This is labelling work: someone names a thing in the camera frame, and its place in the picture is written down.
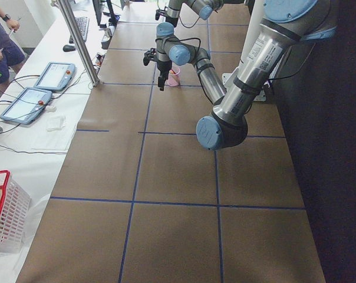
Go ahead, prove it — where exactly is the far blue teach pendant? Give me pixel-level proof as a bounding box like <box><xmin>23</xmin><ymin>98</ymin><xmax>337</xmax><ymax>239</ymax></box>
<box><xmin>34</xmin><ymin>62</ymin><xmax>76</xmax><ymax>91</ymax></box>

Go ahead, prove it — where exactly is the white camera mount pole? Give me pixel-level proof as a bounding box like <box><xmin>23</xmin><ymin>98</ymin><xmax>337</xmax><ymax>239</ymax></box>
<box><xmin>222</xmin><ymin>0</ymin><xmax>264</xmax><ymax>90</ymax></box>

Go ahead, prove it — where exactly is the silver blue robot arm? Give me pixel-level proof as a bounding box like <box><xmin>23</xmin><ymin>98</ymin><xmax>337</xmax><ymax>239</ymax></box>
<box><xmin>164</xmin><ymin>0</ymin><xmax>224</xmax><ymax>27</ymax></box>
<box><xmin>143</xmin><ymin>0</ymin><xmax>339</xmax><ymax>150</ymax></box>

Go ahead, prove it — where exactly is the pink mesh pen holder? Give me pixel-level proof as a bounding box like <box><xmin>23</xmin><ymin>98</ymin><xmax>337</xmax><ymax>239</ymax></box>
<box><xmin>167</xmin><ymin>66</ymin><xmax>180</xmax><ymax>87</ymax></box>

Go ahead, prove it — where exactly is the near blue teach pendant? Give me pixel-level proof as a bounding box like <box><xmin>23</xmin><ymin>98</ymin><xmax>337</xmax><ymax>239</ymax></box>
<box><xmin>0</xmin><ymin>87</ymin><xmax>52</xmax><ymax>125</ymax></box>

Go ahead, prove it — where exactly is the white crumpled cloth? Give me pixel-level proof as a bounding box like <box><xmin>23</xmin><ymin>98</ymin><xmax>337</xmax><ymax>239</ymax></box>
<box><xmin>46</xmin><ymin>116</ymin><xmax>66</xmax><ymax>131</ymax></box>

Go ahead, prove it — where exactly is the person in dark clothes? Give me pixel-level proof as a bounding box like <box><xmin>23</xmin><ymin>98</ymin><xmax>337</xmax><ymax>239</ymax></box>
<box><xmin>0</xmin><ymin>8</ymin><xmax>25</xmax><ymax>93</ymax></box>

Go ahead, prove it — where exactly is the blue teach pendant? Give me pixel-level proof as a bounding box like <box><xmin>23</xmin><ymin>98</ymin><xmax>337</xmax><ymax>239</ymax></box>
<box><xmin>34</xmin><ymin>62</ymin><xmax>76</xmax><ymax>91</ymax></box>
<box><xmin>0</xmin><ymin>87</ymin><xmax>52</xmax><ymax>125</ymax></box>

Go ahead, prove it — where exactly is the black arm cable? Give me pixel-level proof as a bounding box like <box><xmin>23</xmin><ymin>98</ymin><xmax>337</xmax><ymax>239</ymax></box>
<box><xmin>172</xmin><ymin>37</ymin><xmax>202</xmax><ymax>54</ymax></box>

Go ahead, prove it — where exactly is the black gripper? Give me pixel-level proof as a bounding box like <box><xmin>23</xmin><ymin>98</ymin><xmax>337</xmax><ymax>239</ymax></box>
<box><xmin>157</xmin><ymin>59</ymin><xmax>171</xmax><ymax>91</ymax></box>
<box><xmin>165</xmin><ymin>15</ymin><xmax>179</xmax><ymax>27</ymax></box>

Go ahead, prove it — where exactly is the black keyboard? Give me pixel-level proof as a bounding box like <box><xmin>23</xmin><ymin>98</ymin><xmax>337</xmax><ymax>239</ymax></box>
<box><xmin>75</xmin><ymin>16</ymin><xmax>90</xmax><ymax>42</ymax></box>

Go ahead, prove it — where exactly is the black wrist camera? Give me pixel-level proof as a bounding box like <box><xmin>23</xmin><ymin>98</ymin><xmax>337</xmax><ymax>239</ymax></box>
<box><xmin>155</xmin><ymin>9</ymin><xmax>166</xmax><ymax>21</ymax></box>
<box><xmin>143</xmin><ymin>48</ymin><xmax>158</xmax><ymax>66</ymax></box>

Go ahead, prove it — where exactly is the black computer mouse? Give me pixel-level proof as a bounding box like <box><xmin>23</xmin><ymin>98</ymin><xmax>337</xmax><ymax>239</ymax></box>
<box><xmin>62</xmin><ymin>45</ymin><xmax>76</xmax><ymax>52</ymax></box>

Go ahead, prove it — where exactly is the red white plastic basket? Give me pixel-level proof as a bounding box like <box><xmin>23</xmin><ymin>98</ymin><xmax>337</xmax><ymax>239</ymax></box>
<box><xmin>0</xmin><ymin>170</ymin><xmax>31</xmax><ymax>256</ymax></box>

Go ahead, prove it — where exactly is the aluminium frame post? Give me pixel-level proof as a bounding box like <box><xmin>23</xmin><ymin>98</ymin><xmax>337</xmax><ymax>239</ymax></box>
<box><xmin>56</xmin><ymin>0</ymin><xmax>100</xmax><ymax>87</ymax></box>

